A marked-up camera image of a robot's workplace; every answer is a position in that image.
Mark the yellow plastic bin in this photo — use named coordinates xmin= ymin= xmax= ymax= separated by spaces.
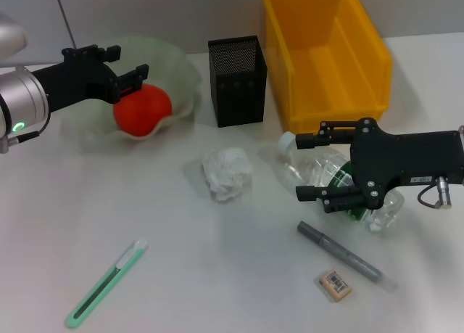
xmin=262 ymin=0 xmax=393 ymax=135

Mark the black mesh pen holder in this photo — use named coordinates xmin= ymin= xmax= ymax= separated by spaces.
xmin=207 ymin=34 xmax=268 ymax=128

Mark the pale green wavy fruit plate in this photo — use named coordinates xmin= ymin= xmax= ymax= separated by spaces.
xmin=54 ymin=34 xmax=202 ymax=141

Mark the grey right arm cable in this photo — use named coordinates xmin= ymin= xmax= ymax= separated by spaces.
xmin=416 ymin=176 xmax=454 ymax=209

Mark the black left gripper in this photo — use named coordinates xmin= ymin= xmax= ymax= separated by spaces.
xmin=28 ymin=44 xmax=150 ymax=112

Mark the red tomato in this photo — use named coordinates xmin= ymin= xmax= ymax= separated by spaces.
xmin=112 ymin=83 xmax=173 ymax=137

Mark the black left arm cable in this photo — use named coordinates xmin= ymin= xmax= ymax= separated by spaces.
xmin=7 ymin=111 xmax=51 ymax=145

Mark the clear green-label water bottle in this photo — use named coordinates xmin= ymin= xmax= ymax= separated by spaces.
xmin=278 ymin=131 xmax=405 ymax=234

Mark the grey marker pen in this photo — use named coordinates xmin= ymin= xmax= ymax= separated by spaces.
xmin=297 ymin=220 xmax=398 ymax=294

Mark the mint green utility knife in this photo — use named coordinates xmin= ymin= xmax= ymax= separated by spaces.
xmin=65 ymin=238 xmax=149 ymax=329

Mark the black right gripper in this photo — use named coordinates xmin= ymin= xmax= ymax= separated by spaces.
xmin=295 ymin=118 xmax=464 ymax=214

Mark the white paper ball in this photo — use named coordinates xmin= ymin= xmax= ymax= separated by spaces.
xmin=201 ymin=147 xmax=254 ymax=203

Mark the beige barcode eraser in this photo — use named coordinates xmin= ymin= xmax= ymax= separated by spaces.
xmin=314 ymin=268 xmax=353 ymax=304

